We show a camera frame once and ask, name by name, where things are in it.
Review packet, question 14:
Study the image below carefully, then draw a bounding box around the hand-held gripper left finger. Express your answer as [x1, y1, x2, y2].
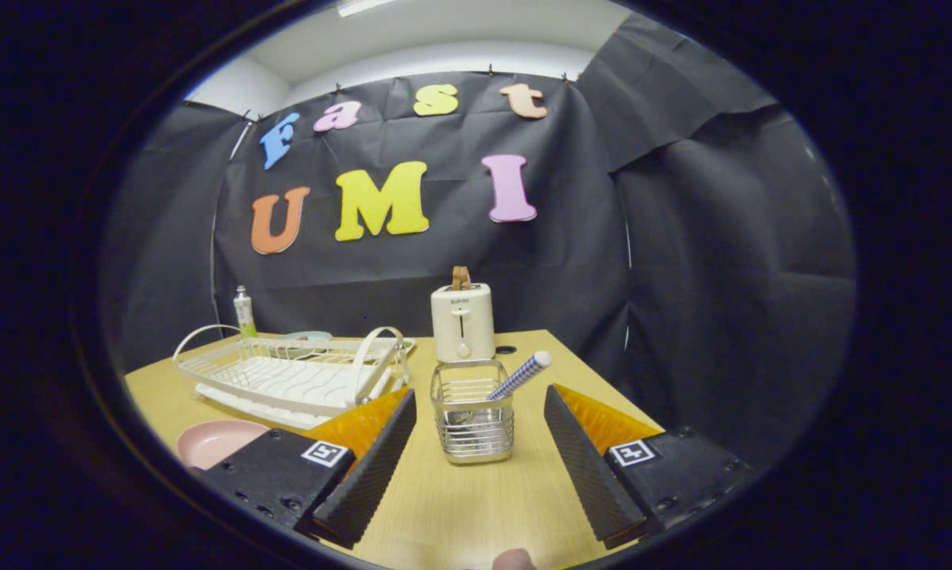
[204, 388, 418, 550]

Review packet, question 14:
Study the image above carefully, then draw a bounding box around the black backdrop cloth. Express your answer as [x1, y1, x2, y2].
[100, 12, 857, 468]

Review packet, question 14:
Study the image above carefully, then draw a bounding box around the white toaster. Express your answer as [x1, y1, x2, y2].
[431, 283, 497, 363]

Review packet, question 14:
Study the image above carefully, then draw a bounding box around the metal wire basket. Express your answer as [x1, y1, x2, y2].
[431, 359, 516, 465]

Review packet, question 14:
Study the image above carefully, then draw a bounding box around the pink plate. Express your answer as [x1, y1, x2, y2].
[177, 420, 271, 471]

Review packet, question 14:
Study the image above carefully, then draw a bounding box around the clear bottle with green liquid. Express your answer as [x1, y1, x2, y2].
[234, 286, 257, 339]

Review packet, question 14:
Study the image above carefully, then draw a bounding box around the white wire dish rack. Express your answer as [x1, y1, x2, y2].
[173, 324, 417, 431]

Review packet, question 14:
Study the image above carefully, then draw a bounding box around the blue checked handle spoon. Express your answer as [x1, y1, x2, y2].
[487, 351, 553, 402]

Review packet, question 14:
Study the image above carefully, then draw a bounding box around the ceiling light panel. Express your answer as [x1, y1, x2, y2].
[336, 0, 398, 18]

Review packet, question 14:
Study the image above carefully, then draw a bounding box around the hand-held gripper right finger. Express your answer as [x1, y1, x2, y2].
[544, 385, 754, 550]

